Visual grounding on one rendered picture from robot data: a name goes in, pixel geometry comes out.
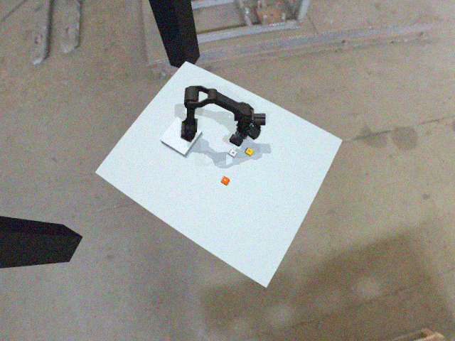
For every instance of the orange block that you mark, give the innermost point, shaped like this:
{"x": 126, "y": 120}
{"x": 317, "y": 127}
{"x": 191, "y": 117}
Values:
{"x": 225, "y": 180}

